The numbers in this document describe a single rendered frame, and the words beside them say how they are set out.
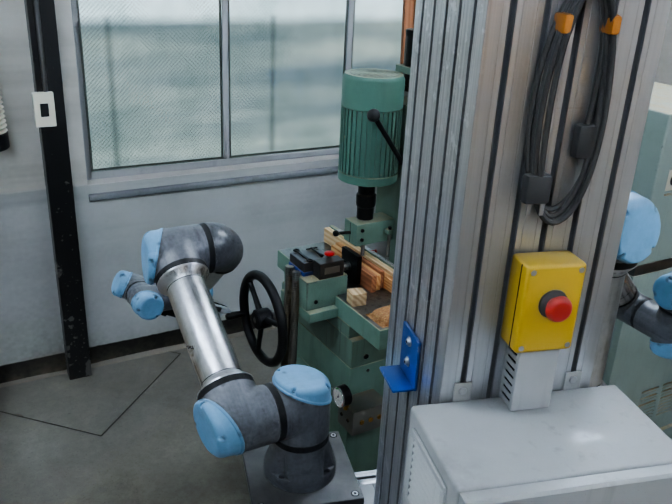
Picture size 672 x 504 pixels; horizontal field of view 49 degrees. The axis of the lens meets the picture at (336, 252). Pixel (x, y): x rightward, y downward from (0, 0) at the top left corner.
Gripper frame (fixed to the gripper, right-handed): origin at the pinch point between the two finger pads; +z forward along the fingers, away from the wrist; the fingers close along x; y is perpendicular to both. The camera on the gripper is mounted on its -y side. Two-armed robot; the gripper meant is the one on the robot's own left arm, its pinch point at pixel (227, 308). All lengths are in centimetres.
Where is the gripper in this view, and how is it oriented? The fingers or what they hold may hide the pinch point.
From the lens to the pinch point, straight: 224.3
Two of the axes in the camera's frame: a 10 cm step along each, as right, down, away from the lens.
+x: 4.9, 3.1, -8.1
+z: 7.6, 3.0, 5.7
